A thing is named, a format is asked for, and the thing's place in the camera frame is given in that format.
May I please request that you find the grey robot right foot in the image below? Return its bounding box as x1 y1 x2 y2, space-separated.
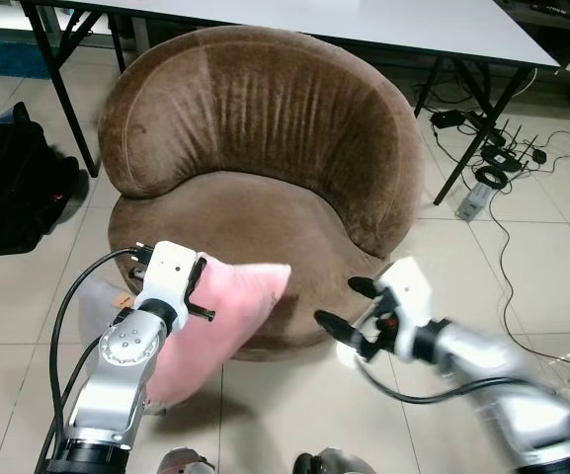
294 447 376 474

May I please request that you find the black router with antennas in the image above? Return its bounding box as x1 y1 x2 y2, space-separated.
482 123 525 171

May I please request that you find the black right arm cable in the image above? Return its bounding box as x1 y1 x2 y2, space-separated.
354 346 537 407

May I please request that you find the long grey floor cable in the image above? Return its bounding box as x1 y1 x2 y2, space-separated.
484 193 570 386

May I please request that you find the brown velvet round sofa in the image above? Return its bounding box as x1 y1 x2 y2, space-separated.
99 25 426 361

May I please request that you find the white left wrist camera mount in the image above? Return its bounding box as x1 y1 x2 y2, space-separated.
138 240 203 309

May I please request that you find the black bag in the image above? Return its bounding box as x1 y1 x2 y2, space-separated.
0 117 90 258

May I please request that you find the grey robot foot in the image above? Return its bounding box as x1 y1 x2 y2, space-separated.
294 447 376 474
156 447 216 474

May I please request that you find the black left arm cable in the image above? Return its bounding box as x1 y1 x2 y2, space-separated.
42 247 143 467

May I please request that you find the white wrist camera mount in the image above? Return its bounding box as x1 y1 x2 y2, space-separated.
138 240 203 309
376 259 436 335

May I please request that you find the blue floor mat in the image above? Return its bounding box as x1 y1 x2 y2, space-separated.
0 39 46 78

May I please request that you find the pink pillow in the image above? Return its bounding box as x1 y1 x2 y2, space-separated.
75 255 293 414

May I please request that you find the grey power adapter box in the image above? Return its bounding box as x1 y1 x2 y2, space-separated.
456 183 494 221

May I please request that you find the grey robot left foot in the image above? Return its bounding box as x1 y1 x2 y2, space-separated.
156 447 216 474

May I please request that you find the black power adapter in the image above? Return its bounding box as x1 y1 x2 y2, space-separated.
432 110 469 130

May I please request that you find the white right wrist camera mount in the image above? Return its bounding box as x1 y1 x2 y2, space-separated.
376 259 436 335

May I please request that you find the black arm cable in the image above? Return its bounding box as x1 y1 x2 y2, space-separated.
354 346 537 407
42 247 143 467

